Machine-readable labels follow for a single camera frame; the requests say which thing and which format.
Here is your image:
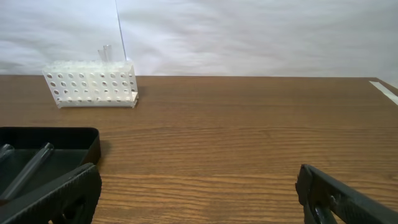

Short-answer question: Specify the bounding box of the white test tube rack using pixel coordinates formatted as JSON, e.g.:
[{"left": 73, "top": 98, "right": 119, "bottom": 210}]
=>
[{"left": 42, "top": 60, "right": 140, "bottom": 109}]

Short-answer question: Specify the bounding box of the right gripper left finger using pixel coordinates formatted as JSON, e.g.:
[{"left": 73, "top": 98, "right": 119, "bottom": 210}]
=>
[{"left": 0, "top": 162, "right": 103, "bottom": 224}]

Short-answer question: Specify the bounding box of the black tray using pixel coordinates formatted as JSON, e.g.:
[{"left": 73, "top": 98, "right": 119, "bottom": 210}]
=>
[{"left": 0, "top": 126, "right": 102, "bottom": 203}]

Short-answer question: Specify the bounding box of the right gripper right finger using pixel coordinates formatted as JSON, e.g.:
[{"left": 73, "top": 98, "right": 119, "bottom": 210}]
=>
[{"left": 295, "top": 164, "right": 398, "bottom": 224}]

